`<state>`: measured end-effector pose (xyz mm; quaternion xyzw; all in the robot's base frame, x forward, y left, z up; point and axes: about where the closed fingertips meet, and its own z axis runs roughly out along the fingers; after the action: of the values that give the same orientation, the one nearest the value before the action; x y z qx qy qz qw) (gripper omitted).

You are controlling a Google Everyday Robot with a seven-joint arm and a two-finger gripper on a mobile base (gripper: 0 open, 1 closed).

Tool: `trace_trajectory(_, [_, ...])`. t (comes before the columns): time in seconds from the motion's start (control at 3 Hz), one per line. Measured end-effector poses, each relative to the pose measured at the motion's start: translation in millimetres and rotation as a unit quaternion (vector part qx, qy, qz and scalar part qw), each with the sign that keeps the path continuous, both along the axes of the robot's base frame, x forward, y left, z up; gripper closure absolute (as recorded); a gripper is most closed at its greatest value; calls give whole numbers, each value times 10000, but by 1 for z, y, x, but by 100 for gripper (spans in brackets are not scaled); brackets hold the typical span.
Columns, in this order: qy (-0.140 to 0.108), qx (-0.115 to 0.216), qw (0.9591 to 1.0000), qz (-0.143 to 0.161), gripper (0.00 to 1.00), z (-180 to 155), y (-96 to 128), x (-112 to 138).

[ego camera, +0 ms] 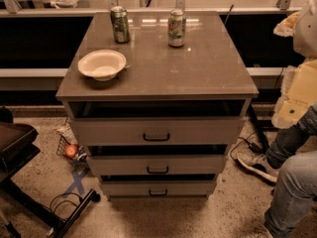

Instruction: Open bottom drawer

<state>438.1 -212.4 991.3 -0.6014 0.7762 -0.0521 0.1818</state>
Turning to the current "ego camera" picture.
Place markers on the grey bottom drawer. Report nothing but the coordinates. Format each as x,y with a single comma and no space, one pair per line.
162,188

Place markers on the grey drawer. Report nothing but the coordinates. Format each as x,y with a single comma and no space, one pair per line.
162,188
129,132
156,165

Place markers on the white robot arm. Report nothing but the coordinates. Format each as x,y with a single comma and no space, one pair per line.
298,88

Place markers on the grey top drawer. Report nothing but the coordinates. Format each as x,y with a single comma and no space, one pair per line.
129,132

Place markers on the grey middle drawer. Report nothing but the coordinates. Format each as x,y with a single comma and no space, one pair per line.
156,165

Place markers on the white paper bowl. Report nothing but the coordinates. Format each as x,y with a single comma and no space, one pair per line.
102,65

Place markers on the white green soda can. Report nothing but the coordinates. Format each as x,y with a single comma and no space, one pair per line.
176,28

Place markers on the red apple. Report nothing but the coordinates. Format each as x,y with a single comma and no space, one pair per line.
71,151

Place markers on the dark green soda can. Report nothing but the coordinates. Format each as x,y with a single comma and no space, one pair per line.
120,25

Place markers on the person in jeans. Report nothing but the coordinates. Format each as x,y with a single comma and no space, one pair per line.
296,185

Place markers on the black cart stand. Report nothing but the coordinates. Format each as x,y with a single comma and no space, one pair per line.
16,150

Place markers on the black wire basket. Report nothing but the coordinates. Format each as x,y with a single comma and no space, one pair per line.
78,161

